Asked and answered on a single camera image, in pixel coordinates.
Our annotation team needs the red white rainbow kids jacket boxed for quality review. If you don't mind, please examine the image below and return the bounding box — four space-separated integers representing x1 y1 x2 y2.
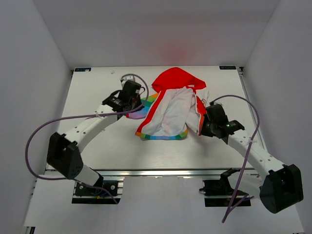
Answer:
127 67 209 140

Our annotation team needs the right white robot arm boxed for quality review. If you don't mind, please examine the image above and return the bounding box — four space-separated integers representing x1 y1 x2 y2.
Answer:
200 104 304 214

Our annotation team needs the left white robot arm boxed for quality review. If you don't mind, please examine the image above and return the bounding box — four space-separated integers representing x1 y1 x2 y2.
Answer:
47 80 142 195

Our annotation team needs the right blue corner label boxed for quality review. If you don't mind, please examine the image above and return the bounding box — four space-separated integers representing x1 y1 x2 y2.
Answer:
219 65 236 70

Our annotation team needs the blue corner label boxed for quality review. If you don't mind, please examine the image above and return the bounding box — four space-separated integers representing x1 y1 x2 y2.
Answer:
219 65 236 70
74 67 91 72

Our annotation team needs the left blue corner label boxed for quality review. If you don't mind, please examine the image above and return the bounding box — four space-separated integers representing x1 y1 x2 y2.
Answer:
74 67 91 72

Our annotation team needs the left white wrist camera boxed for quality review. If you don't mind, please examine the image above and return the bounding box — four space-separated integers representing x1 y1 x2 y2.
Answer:
120 74 136 85

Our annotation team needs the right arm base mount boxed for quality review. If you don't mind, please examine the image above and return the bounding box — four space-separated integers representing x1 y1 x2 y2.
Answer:
199 168 240 207

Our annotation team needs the aluminium table front rail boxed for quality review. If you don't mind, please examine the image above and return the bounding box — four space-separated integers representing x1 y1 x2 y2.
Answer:
45 168 256 178

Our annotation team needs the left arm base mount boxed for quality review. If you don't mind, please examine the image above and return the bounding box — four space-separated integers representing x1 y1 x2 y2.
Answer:
72 176 124 205

